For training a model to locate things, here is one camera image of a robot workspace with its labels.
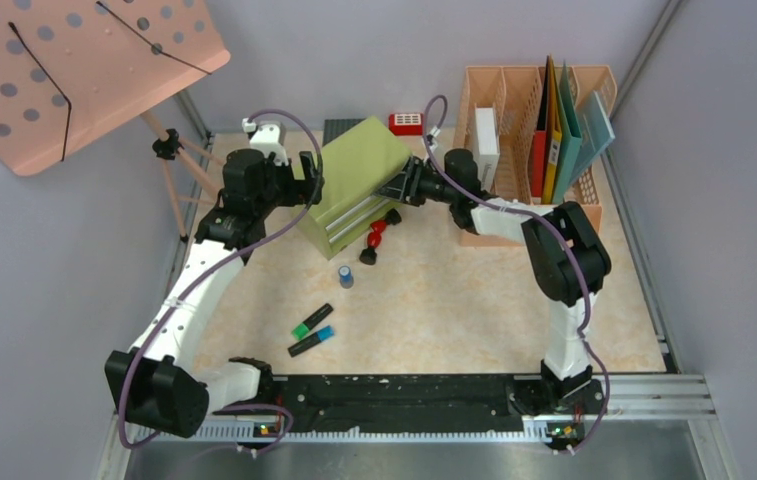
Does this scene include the teal plastic folder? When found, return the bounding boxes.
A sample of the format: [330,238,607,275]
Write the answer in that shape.
[552,63,582,204]

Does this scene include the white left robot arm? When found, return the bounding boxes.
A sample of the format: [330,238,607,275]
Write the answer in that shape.
[104,148,324,438]

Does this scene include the small blue glue bottle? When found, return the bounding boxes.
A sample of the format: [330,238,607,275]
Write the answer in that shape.
[338,265,354,289]

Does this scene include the red folder in organizer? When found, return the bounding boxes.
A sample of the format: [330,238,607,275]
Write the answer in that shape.
[530,56,552,200]

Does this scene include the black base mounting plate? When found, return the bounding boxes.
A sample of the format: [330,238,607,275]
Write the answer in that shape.
[212,372,608,435]

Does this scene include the yellow plastic clip folder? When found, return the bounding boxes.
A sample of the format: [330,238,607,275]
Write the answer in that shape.
[542,55,562,204]

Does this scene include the green metal drawer cabinet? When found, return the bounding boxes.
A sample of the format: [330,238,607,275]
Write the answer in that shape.
[298,117,412,260]

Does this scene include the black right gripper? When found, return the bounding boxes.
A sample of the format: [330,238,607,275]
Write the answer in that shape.
[375,156,459,207]

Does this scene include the pink music stand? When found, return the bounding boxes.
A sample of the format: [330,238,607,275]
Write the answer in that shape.
[0,0,241,244]

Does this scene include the gray lego baseplate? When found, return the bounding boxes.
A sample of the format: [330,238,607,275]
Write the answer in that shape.
[322,118,363,146]

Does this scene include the beige plastic file organizer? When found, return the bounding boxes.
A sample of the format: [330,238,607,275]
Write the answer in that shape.
[453,65,622,239]

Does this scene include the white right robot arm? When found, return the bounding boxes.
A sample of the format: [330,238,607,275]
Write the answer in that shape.
[375,149,611,415]

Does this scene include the red small box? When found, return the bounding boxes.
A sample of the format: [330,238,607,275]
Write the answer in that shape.
[388,112,424,136]

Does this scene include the black blue highlighter marker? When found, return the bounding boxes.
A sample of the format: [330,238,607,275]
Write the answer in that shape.
[288,326,335,358]

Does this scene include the black green highlighter marker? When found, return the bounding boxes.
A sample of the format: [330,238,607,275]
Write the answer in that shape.
[291,303,333,341]

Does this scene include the red and black dumbbell toy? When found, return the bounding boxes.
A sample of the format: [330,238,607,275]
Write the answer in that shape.
[358,208,402,266]

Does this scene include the white paper booklet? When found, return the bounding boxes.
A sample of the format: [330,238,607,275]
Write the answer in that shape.
[472,107,500,190]

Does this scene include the light blue hardcover book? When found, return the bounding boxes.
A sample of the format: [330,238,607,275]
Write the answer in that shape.
[570,91,616,184]

